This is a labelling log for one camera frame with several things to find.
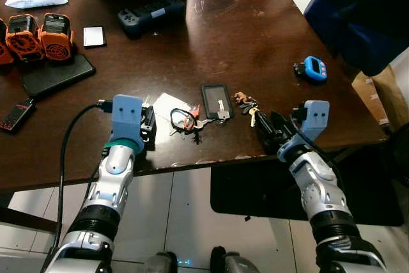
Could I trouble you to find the keys with red blue lanyard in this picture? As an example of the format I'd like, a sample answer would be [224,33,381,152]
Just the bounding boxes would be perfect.
[169,105,206,144]

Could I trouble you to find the black flat tablet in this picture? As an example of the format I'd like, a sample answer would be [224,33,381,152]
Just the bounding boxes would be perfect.
[22,53,97,99]

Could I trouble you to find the black card holder with key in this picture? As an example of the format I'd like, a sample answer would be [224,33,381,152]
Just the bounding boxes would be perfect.
[201,84,231,122]

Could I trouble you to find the brown cardboard box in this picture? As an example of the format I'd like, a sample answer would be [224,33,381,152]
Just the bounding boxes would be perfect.
[351,64,409,128]

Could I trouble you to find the orange black battery device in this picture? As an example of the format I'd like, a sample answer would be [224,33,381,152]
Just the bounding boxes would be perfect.
[39,13,75,63]
[0,20,15,66]
[6,14,45,64]

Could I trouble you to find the person in dark blue clothes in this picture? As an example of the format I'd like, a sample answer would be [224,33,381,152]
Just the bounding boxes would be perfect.
[304,0,409,77]

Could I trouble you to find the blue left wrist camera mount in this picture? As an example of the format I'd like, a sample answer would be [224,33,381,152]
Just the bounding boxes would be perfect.
[112,95,145,151]

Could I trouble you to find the black handset with red buttons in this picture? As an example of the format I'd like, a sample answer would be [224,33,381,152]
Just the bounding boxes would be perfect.
[0,98,36,134]

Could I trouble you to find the black game controller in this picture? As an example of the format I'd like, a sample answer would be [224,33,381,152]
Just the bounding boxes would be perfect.
[117,0,187,39]

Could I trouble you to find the grey right robot foot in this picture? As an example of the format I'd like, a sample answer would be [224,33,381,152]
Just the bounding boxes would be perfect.
[210,246,261,273]

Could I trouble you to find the keys with brown keychain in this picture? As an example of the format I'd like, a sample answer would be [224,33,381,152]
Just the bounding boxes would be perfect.
[233,91,260,128]

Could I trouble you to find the blue digital timer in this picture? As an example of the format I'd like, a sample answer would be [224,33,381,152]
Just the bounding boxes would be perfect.
[293,56,328,83]

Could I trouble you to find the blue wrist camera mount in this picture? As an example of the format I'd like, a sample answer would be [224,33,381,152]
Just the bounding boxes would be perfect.
[298,100,331,144]
[112,95,145,151]

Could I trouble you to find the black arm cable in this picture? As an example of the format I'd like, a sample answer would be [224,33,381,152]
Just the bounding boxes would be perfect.
[50,100,114,254]

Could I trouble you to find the grey robot foot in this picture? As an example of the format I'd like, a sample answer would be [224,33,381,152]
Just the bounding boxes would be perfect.
[142,251,179,273]
[210,246,261,273]

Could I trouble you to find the small white card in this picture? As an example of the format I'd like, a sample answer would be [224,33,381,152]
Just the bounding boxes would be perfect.
[82,26,107,49]

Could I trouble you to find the grey left robot foot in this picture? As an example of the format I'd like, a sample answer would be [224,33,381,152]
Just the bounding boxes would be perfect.
[142,251,179,273]

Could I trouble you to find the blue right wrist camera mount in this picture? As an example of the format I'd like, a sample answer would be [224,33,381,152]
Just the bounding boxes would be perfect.
[298,100,331,144]

